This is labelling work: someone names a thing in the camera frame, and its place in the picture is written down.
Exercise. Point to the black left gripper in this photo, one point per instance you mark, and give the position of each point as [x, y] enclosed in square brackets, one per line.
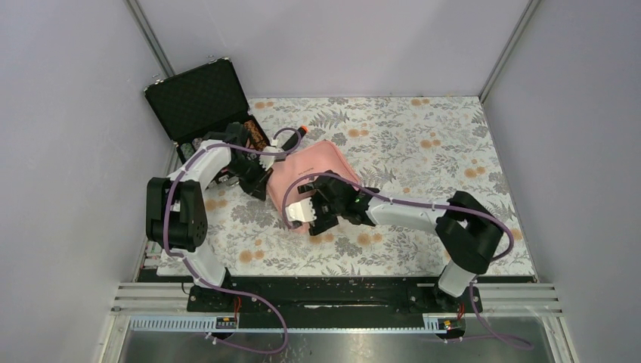
[258, 187]

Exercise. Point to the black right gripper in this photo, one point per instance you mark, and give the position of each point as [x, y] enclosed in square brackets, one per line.
[321, 223]

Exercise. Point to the pink medicine kit bag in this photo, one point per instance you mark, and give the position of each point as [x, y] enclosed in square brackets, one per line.
[322, 156]

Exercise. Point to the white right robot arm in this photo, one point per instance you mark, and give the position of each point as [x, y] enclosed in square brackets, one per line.
[468, 232]

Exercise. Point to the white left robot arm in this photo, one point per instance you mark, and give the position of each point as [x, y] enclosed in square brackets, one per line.
[176, 215]

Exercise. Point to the black orange-tipped thermometer pen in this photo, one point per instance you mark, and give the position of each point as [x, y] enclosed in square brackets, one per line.
[294, 140]

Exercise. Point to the black poker chip case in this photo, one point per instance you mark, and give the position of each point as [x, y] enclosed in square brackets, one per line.
[202, 100]

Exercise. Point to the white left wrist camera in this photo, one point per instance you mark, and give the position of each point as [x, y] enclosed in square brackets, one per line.
[269, 156]

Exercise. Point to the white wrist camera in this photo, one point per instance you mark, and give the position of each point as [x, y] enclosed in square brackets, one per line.
[301, 212]
[269, 156]

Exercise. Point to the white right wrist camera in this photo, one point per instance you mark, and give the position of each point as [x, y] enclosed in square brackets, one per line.
[301, 212]

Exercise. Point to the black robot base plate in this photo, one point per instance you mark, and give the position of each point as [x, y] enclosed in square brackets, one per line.
[331, 302]

